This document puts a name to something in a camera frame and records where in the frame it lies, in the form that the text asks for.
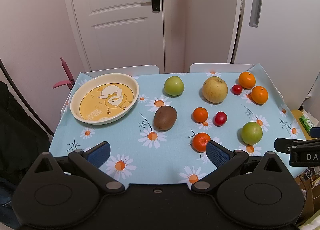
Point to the cream duck plate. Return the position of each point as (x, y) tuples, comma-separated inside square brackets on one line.
[(104, 99)]

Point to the green apple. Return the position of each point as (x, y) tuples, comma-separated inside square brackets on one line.
[(251, 133), (174, 86)]

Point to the yellow pear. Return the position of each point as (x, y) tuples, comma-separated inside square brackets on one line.
[(214, 90)]

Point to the green package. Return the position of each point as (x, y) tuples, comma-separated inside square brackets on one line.
[(306, 123)]

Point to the white chair back right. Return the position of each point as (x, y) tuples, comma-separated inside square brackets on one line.
[(219, 67)]

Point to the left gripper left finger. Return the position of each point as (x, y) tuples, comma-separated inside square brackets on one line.
[(88, 164)]

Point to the red cherry tomato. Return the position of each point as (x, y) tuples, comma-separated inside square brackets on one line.
[(220, 119), (237, 89)]

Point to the blue daisy tablecloth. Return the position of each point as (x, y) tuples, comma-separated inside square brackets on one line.
[(140, 153)]

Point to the small tangerine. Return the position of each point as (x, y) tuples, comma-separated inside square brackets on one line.
[(200, 141), (200, 115)]

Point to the white chair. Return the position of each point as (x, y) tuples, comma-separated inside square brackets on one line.
[(219, 67), (133, 71)]

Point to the brown kiwi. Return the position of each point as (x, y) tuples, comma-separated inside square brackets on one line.
[(165, 117)]

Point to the white chair back left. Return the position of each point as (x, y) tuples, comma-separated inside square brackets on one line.
[(133, 71)]

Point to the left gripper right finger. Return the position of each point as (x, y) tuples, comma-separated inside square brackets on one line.
[(227, 163)]

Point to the orange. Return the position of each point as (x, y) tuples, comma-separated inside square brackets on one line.
[(247, 80), (259, 95)]

